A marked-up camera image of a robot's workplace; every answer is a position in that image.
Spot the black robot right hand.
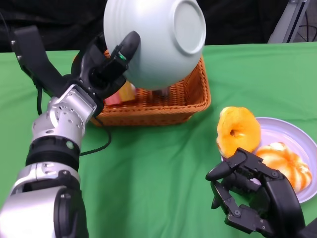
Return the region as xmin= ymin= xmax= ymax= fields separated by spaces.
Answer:
xmin=205 ymin=147 xmax=307 ymax=238

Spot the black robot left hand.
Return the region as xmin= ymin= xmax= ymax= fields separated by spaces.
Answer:
xmin=71 ymin=31 xmax=142 ymax=114

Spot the round orange-striped bread bun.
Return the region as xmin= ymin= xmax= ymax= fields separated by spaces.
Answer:
xmin=256 ymin=142 xmax=313 ymax=193

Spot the twisted orange-striped bread ring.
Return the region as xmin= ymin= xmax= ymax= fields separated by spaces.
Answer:
xmin=216 ymin=106 xmax=262 ymax=158

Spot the pale grey-green bowl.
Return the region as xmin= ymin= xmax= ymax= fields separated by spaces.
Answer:
xmin=103 ymin=0 xmax=207 ymax=91

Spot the yellow and pink cake slice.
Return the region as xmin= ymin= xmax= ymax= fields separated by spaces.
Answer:
xmin=105 ymin=81 xmax=136 ymax=105

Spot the pale lilac plate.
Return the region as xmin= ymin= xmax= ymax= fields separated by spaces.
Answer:
xmin=221 ymin=117 xmax=317 ymax=204

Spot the orange wicker basket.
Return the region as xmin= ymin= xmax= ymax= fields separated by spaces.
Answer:
xmin=73 ymin=51 xmax=211 ymax=127

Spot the black backdrop cloth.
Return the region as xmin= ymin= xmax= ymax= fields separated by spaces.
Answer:
xmin=0 ymin=0 xmax=288 ymax=53

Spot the green tablecloth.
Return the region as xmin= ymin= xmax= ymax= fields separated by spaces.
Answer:
xmin=0 ymin=41 xmax=317 ymax=238

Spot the black left wrist camera housing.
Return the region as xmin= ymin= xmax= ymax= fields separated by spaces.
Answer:
xmin=11 ymin=26 xmax=71 ymax=98

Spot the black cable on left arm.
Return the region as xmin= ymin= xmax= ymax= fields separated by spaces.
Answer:
xmin=36 ymin=84 xmax=112 ymax=157

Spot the tangle of black cables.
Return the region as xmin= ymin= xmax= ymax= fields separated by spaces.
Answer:
xmin=296 ymin=23 xmax=317 ymax=43

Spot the grey metal frame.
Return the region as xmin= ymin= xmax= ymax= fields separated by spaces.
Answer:
xmin=267 ymin=0 xmax=310 ymax=44

